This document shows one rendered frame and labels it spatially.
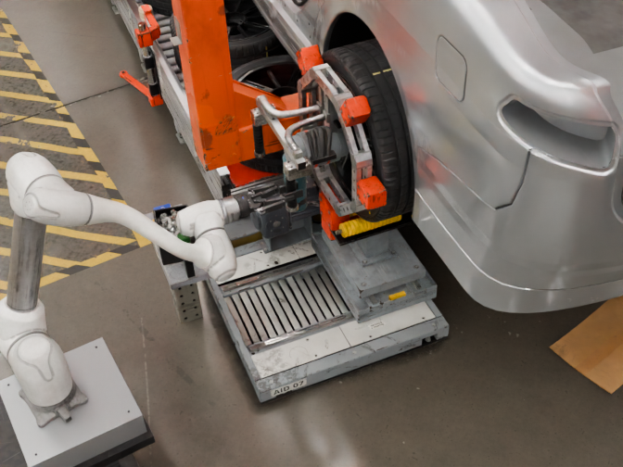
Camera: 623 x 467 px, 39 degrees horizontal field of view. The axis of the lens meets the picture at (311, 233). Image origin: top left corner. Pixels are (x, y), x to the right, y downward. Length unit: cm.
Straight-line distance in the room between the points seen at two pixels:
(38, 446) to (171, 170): 194
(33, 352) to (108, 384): 33
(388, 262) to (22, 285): 150
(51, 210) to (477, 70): 126
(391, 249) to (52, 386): 151
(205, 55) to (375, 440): 158
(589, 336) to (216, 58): 188
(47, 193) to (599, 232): 155
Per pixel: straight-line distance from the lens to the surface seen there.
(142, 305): 391
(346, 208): 323
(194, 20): 330
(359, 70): 305
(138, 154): 470
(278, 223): 371
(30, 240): 288
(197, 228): 295
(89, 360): 323
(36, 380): 297
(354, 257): 368
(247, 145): 367
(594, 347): 377
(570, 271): 261
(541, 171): 235
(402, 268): 365
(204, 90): 346
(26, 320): 305
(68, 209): 265
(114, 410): 308
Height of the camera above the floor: 284
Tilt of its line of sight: 44 degrees down
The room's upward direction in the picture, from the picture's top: 3 degrees counter-clockwise
